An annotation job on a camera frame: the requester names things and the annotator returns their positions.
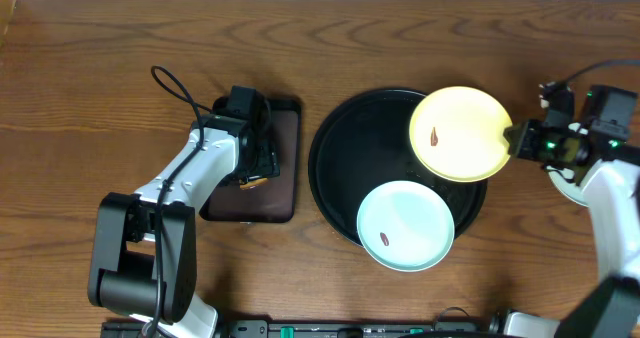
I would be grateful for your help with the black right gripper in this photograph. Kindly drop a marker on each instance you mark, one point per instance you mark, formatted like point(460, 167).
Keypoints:
point(533, 129)

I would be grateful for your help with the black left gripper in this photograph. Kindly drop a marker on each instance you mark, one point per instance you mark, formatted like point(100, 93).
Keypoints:
point(265, 163)

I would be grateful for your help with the orange sponge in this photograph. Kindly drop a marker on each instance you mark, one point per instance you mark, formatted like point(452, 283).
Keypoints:
point(251, 183)

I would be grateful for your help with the yellow plate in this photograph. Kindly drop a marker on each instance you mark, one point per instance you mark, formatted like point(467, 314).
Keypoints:
point(457, 134)

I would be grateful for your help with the mint green plate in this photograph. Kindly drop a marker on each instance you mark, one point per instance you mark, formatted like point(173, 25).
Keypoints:
point(405, 226)
point(563, 180)

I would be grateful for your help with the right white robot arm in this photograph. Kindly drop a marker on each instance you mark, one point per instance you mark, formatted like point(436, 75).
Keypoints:
point(606, 170)

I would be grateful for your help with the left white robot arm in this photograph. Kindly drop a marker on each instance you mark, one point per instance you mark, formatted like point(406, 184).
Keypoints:
point(144, 261)

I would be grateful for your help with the rectangular black sponge tray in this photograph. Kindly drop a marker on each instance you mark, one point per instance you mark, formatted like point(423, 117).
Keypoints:
point(273, 200)

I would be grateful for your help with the round black tray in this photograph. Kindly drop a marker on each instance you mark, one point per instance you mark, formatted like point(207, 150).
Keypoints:
point(365, 143)

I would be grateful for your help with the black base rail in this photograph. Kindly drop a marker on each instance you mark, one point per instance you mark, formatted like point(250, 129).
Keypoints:
point(264, 329)

